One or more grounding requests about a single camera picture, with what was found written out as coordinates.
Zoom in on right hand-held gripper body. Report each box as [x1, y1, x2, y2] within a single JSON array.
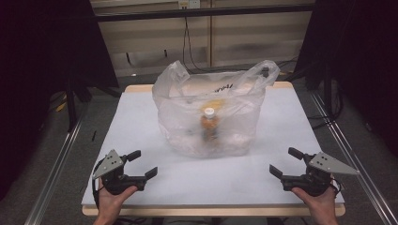
[[281, 151, 360, 197]]

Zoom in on translucent white plastic bag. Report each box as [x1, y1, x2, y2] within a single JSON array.
[[151, 59, 282, 159]]

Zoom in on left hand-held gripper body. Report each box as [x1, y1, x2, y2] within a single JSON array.
[[92, 149, 147, 195]]

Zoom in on black horizontal bar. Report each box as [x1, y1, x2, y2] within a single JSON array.
[[93, 3, 315, 23]]

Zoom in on white table board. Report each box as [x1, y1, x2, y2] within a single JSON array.
[[81, 81, 347, 218]]

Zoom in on black curtain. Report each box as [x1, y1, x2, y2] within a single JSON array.
[[293, 0, 398, 158], [0, 0, 120, 202]]

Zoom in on aluminium floor rail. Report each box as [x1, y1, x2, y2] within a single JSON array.
[[23, 102, 89, 225], [309, 90, 398, 225]]

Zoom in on person's left hand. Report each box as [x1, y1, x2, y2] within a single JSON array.
[[96, 178, 139, 220]]

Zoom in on black wall cable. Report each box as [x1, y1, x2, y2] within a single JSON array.
[[181, 16, 217, 73]]

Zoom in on black metal stand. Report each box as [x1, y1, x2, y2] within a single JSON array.
[[322, 69, 334, 118], [65, 76, 79, 133]]

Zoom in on black floor cables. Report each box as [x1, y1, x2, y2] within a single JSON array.
[[307, 88, 344, 130]]

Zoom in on white table mat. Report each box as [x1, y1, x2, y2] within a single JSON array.
[[81, 87, 345, 206]]

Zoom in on person's right hand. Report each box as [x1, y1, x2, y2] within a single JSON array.
[[291, 184, 338, 220]]

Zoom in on orange drink bottle white cap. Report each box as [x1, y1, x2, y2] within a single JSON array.
[[200, 107, 220, 143]]

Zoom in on white wall socket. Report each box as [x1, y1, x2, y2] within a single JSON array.
[[177, 0, 201, 10]]

